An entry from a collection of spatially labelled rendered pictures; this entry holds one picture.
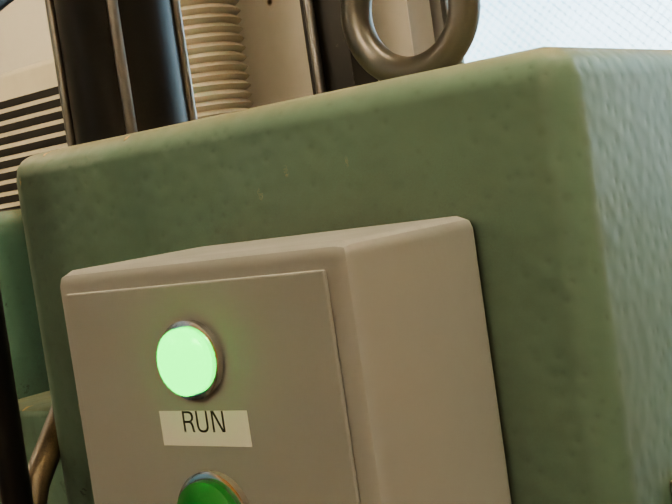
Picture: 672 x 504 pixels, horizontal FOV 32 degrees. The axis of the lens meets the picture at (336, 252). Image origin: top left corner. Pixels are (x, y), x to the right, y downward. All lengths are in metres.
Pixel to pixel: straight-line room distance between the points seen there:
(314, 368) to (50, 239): 0.17
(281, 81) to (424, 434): 1.91
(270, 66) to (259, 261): 1.93
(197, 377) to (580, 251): 0.10
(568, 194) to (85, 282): 0.13
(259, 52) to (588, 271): 1.93
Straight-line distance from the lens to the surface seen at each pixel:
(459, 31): 0.43
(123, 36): 0.52
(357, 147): 0.33
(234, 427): 0.29
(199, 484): 0.30
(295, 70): 2.16
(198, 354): 0.29
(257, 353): 0.28
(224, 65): 2.09
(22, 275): 0.56
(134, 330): 0.31
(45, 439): 0.44
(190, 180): 0.37
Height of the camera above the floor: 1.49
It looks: 3 degrees down
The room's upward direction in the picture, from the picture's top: 8 degrees counter-clockwise
